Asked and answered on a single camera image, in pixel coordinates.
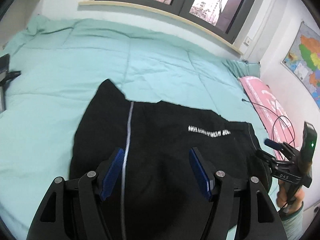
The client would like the black hooded jacket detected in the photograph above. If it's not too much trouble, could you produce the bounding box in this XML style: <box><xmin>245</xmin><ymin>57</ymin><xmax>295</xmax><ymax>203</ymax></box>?
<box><xmin>69</xmin><ymin>80</ymin><xmax>272</xmax><ymax>239</ymax></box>

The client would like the right hand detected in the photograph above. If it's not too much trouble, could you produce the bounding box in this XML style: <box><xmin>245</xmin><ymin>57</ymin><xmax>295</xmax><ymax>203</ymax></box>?
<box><xmin>276</xmin><ymin>182</ymin><xmax>306</xmax><ymax>212</ymax></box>

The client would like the pink pillow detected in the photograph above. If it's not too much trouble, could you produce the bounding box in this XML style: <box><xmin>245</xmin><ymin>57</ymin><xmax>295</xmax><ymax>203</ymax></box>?
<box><xmin>238</xmin><ymin>76</ymin><xmax>301</xmax><ymax>150</ymax></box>

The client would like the teal green bed quilt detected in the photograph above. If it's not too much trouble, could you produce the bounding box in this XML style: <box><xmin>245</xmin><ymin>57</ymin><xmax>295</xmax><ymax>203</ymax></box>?
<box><xmin>1</xmin><ymin>15</ymin><xmax>268</xmax><ymax>239</ymax></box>

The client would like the black phone tripod stand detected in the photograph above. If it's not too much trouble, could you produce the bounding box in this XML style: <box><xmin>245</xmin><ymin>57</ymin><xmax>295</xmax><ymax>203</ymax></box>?
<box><xmin>1</xmin><ymin>54</ymin><xmax>21</xmax><ymax>113</ymax></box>

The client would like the wooden window sill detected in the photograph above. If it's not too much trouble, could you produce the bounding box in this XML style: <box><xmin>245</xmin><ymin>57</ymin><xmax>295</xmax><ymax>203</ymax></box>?
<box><xmin>78</xmin><ymin>1</ymin><xmax>243</xmax><ymax>57</ymax></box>

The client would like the white bookshelf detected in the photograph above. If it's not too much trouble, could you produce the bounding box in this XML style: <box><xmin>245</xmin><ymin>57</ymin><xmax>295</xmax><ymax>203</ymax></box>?
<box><xmin>1</xmin><ymin>0</ymin><xmax>40</xmax><ymax>49</ymax></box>

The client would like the black tracker camera box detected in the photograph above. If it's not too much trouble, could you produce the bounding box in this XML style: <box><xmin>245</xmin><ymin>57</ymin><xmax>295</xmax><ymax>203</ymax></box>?
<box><xmin>298</xmin><ymin>121</ymin><xmax>317</xmax><ymax>174</ymax></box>

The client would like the black cable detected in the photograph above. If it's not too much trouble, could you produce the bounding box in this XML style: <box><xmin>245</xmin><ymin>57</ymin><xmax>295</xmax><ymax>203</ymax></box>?
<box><xmin>241</xmin><ymin>97</ymin><xmax>299</xmax><ymax>160</ymax></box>

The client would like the colourful wall map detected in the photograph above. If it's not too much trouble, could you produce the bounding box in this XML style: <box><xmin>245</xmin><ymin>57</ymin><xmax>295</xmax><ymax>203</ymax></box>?
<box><xmin>282</xmin><ymin>22</ymin><xmax>319</xmax><ymax>106</ymax></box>

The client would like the white wall socket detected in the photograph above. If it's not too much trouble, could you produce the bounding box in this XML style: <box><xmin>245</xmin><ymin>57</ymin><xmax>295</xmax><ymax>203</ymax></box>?
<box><xmin>244</xmin><ymin>36</ymin><xmax>252</xmax><ymax>46</ymax></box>

